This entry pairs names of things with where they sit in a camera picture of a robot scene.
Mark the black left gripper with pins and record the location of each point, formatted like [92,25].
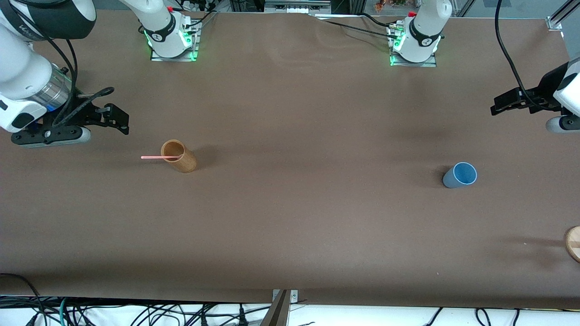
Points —
[546,89]

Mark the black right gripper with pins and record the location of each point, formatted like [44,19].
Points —
[84,115]

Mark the pink chopstick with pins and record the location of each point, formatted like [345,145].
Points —
[154,157]

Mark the blue cup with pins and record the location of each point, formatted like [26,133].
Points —
[463,174]

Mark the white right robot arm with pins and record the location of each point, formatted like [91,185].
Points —
[22,68]

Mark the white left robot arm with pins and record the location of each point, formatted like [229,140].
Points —
[423,31]

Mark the brown wooden cylinder holder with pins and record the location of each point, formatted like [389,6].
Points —
[183,160]

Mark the round wooden disc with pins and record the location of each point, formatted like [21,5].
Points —
[573,244]

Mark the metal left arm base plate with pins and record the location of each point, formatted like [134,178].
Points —
[432,62]

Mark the aluminium frame profile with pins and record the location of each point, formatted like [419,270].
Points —
[558,18]

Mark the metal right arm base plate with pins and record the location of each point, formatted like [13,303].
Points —
[195,43]

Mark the small metal table bracket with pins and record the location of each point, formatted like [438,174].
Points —
[294,295]

